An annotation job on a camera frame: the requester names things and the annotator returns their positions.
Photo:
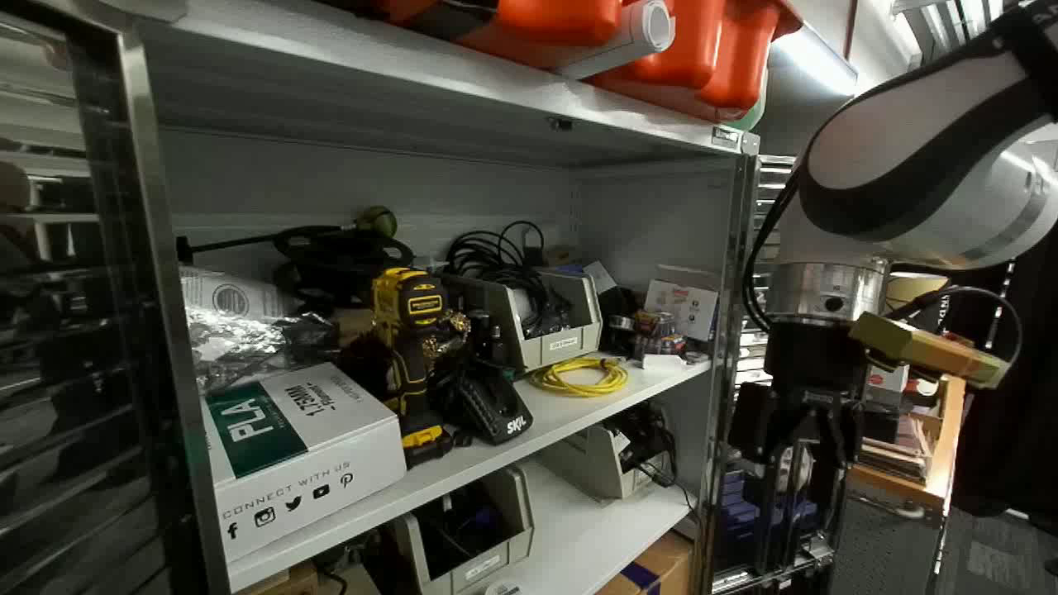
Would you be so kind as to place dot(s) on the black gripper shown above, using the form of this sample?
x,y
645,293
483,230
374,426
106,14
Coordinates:
x,y
810,364

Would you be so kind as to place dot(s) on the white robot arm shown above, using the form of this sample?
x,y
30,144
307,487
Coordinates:
x,y
947,167

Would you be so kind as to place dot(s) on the white paper label box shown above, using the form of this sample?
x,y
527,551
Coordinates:
x,y
687,295

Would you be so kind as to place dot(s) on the cardboard box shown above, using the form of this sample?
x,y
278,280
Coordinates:
x,y
658,569

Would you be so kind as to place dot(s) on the white PLA filament box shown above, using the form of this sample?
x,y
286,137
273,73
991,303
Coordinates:
x,y
294,446

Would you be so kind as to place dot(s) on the wooden side shelf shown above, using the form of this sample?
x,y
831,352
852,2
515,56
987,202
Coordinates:
x,y
913,471

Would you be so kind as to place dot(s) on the white small lower bin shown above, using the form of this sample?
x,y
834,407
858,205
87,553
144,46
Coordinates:
x,y
621,455

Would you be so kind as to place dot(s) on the black battery charger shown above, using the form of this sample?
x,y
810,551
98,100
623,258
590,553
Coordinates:
x,y
483,402

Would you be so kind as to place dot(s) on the white lower shelf bin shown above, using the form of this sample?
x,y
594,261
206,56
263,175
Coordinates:
x,y
468,537

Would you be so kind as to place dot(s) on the orange plastic container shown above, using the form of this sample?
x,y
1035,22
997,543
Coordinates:
x,y
701,56

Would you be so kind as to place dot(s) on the metal shelving unit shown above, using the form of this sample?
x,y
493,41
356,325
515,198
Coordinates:
x,y
286,111

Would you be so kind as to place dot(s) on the yellow black power drill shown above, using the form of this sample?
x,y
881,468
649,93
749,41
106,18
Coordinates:
x,y
417,328

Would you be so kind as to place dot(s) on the silver plastic bag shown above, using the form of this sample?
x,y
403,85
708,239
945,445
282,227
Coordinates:
x,y
244,328

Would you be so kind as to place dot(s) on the gold wrist camera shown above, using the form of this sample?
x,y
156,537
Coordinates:
x,y
929,352

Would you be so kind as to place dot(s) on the white bin with black cables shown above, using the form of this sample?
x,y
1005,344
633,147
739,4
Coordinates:
x,y
539,314

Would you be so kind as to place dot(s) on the black tool with cord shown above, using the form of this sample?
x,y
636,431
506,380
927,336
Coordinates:
x,y
327,267

